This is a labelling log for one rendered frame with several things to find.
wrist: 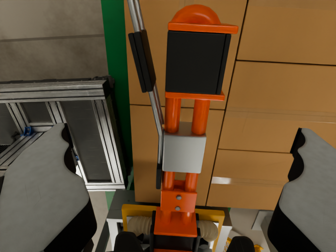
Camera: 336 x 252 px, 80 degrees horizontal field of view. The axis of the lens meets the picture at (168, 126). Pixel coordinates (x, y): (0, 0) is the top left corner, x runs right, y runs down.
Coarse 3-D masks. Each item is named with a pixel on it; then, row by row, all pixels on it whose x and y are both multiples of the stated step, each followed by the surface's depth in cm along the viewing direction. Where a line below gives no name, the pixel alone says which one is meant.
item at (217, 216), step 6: (198, 210) 57; (204, 210) 57; (210, 210) 57; (216, 210) 57; (222, 210) 57; (204, 216) 56; (210, 216) 56; (216, 216) 56; (222, 216) 56; (216, 222) 56; (222, 222) 57; (204, 240) 58; (216, 240) 61; (198, 246) 62; (204, 246) 58; (210, 246) 62
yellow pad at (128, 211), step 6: (126, 204) 57; (132, 204) 58; (126, 210) 56; (132, 210) 56; (138, 210) 56; (144, 210) 56; (150, 210) 56; (126, 216) 57; (132, 216) 57; (150, 216) 57; (126, 222) 59; (126, 228) 60; (144, 234) 60; (138, 240) 58; (144, 240) 62
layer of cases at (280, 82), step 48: (144, 0) 65; (192, 0) 65; (240, 0) 64; (288, 0) 64; (240, 48) 71; (288, 48) 71; (144, 96) 82; (240, 96) 80; (288, 96) 79; (144, 144) 94; (240, 144) 92; (288, 144) 91; (144, 192) 110; (240, 192) 107
